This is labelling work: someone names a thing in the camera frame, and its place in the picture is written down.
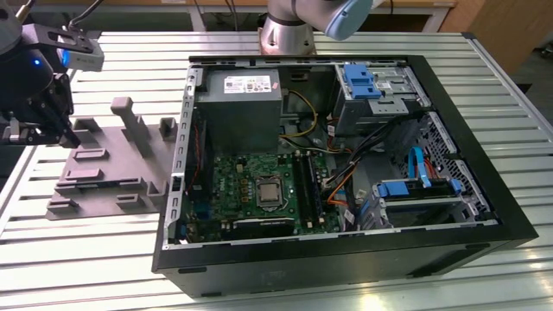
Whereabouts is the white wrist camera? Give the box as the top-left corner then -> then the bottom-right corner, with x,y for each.
54,32 -> 105,73

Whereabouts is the black open PC case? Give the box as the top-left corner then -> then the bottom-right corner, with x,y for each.
150,54 -> 541,298

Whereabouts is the black RAM slot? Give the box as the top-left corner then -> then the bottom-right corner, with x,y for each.
291,152 -> 315,229

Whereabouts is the hard disk in blue carrier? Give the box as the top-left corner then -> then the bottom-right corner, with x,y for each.
373,179 -> 461,202

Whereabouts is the CPU socket metal frame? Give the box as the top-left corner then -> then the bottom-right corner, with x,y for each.
253,174 -> 287,208

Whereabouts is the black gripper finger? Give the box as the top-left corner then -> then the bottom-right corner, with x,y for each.
25,73 -> 82,150
0,111 -> 60,145

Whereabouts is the blue flat wire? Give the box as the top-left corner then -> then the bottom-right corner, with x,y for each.
407,146 -> 433,189

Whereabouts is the green motherboard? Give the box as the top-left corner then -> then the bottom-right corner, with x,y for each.
181,150 -> 346,242

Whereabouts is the grey power supply unit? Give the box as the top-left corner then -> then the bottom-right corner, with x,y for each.
193,67 -> 283,153

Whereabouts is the white framed desk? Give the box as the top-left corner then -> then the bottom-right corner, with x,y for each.
187,0 -> 458,33

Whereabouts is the black camera cable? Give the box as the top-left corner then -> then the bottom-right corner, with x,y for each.
64,0 -> 104,32

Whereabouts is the black graphics card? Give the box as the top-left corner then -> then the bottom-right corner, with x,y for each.
222,216 -> 297,240

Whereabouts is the blue drive bay latch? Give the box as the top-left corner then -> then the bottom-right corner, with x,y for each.
343,63 -> 383,100

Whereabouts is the grey parts rack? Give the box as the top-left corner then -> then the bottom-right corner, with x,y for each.
45,96 -> 178,221

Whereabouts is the yellow wire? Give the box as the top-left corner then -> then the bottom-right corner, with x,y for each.
278,89 -> 318,140

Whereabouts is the metal drive cage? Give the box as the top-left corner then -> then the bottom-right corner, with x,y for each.
334,63 -> 431,137

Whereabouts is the black camera bracket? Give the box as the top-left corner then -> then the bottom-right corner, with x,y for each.
21,23 -> 100,54

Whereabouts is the wooden cabinet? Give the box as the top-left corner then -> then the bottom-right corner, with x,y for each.
439,0 -> 553,78

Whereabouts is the orange wire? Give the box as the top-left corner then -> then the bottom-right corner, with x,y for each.
325,174 -> 359,207

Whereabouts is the silver CPU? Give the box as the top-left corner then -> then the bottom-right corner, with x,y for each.
257,180 -> 281,200

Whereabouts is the black cable bundle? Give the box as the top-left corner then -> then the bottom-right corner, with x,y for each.
347,109 -> 433,166

